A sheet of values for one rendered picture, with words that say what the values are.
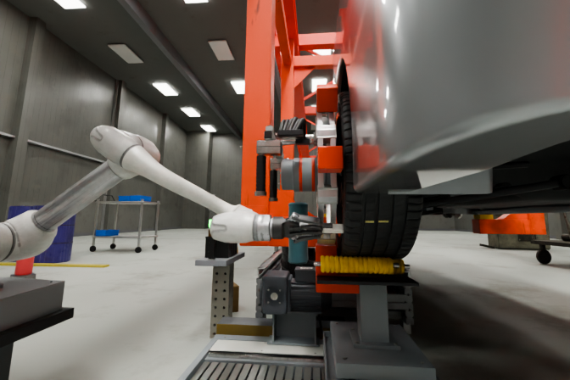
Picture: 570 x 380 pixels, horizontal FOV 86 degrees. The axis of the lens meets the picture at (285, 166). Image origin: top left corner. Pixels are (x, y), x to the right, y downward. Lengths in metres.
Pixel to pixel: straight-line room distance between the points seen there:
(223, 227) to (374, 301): 0.61
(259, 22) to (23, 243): 1.63
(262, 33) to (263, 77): 0.29
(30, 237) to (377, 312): 1.37
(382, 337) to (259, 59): 1.55
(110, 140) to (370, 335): 1.16
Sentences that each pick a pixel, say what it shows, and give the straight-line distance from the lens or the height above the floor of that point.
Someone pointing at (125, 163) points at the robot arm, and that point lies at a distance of 1.21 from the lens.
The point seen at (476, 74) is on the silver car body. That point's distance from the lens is 0.40.
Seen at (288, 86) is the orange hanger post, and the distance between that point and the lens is 3.98.
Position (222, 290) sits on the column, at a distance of 1.94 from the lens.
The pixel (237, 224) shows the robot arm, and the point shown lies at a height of 0.65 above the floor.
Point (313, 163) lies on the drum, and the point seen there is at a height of 0.89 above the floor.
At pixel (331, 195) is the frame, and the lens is 0.99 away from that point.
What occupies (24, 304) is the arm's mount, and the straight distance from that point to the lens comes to 1.49.
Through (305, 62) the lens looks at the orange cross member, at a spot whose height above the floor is 2.65.
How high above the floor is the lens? 0.67
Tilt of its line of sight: 10 degrees up
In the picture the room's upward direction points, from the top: straight up
